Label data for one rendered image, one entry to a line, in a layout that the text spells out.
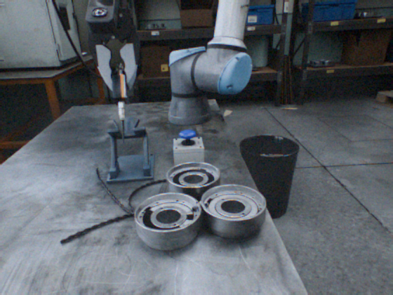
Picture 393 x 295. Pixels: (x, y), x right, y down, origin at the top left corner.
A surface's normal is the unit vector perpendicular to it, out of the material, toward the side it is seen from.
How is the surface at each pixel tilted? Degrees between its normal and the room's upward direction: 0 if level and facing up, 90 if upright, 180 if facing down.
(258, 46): 90
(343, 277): 0
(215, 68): 71
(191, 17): 82
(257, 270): 0
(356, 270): 0
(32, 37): 91
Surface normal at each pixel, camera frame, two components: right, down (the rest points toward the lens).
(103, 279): -0.04, -0.91
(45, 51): 0.03, 0.37
